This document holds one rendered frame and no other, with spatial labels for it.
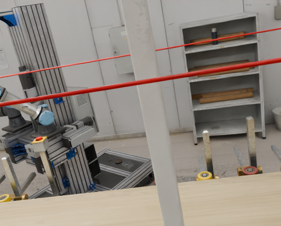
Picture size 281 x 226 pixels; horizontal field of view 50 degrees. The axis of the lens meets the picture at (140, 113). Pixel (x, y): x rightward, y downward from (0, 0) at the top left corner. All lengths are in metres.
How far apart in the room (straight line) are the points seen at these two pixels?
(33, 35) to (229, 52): 2.52
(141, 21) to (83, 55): 3.87
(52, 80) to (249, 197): 1.88
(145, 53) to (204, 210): 1.06
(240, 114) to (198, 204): 2.99
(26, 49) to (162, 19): 2.05
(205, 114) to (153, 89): 3.80
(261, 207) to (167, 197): 0.85
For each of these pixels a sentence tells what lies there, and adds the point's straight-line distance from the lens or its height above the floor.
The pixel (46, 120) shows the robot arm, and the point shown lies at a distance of 2.38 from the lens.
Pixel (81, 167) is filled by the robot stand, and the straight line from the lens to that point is 3.07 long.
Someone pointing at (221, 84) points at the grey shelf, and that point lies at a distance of 4.30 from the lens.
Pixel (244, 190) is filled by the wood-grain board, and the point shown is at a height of 0.90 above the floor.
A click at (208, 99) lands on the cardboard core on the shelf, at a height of 0.57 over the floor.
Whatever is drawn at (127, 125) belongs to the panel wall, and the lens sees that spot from 4.61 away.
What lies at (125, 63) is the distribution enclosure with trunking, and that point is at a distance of 4.08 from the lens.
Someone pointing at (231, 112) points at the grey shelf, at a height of 0.23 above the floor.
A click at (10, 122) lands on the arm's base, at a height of 1.10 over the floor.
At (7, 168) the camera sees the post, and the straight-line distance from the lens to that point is 2.12.
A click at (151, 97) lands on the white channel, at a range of 0.65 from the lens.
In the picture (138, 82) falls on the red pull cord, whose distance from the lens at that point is 0.50.
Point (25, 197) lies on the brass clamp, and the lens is 2.21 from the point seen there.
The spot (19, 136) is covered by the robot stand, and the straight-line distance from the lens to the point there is 2.99.
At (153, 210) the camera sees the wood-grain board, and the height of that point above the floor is 0.90.
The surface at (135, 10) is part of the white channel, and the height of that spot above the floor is 1.86.
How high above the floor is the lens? 1.86
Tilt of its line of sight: 19 degrees down
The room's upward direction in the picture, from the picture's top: 11 degrees counter-clockwise
